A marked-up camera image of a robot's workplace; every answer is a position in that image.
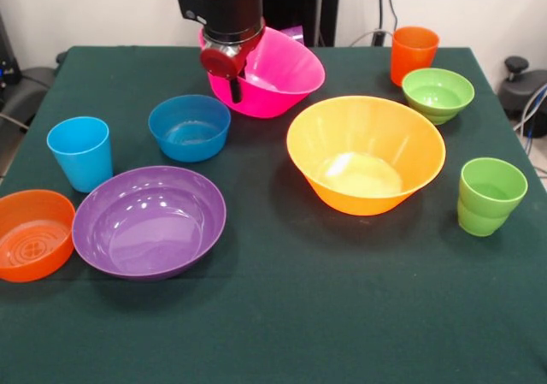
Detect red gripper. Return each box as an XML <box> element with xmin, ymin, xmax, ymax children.
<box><xmin>199</xmin><ymin>27</ymin><xmax>267</xmax><ymax>104</ymax></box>

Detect pink plastic bowl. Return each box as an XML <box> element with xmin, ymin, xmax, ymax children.
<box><xmin>198</xmin><ymin>27</ymin><xmax>326</xmax><ymax>119</ymax></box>

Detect purple plastic cup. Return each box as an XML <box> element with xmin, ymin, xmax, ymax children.
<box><xmin>280</xmin><ymin>25</ymin><xmax>306</xmax><ymax>46</ymax></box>

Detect purple plastic bowl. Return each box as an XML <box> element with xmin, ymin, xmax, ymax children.
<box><xmin>71</xmin><ymin>165</ymin><xmax>227</xmax><ymax>283</ymax></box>

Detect yellow plastic bowl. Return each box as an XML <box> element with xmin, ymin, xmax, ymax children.
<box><xmin>285</xmin><ymin>96</ymin><xmax>447</xmax><ymax>217</ymax></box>

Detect green plastic bowl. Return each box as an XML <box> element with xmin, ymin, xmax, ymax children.
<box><xmin>401</xmin><ymin>68</ymin><xmax>476</xmax><ymax>126</ymax></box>

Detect orange plastic bowl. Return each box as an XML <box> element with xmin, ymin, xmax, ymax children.
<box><xmin>0</xmin><ymin>189</ymin><xmax>76</xmax><ymax>284</ymax></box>

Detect blue plastic bowl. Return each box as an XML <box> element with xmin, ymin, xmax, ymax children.
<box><xmin>148</xmin><ymin>94</ymin><xmax>232</xmax><ymax>163</ymax></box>

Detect blue plastic cup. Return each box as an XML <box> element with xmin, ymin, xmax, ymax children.
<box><xmin>46</xmin><ymin>116</ymin><xmax>115</xmax><ymax>193</ymax></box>

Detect orange plastic cup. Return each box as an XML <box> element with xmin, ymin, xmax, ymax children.
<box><xmin>390</xmin><ymin>27</ymin><xmax>440</xmax><ymax>86</ymax></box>

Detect grey chair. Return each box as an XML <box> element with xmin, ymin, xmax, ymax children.
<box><xmin>0</xmin><ymin>65</ymin><xmax>56</xmax><ymax>133</ymax></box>

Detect dark equipment box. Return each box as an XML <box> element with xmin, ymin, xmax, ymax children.
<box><xmin>0</xmin><ymin>11</ymin><xmax>22</xmax><ymax>91</ymax></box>

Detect dark green tablecloth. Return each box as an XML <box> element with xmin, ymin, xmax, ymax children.
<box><xmin>0</xmin><ymin>45</ymin><xmax>547</xmax><ymax>384</ymax></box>

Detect green plastic cup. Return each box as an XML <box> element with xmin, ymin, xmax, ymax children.
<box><xmin>456</xmin><ymin>157</ymin><xmax>529</xmax><ymax>237</ymax></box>

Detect grey cable with plug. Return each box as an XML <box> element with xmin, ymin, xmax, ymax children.
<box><xmin>348</xmin><ymin>27</ymin><xmax>394</xmax><ymax>48</ymax></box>

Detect blue and white cables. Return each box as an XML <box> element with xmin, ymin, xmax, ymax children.
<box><xmin>512</xmin><ymin>82</ymin><xmax>547</xmax><ymax>154</ymax></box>

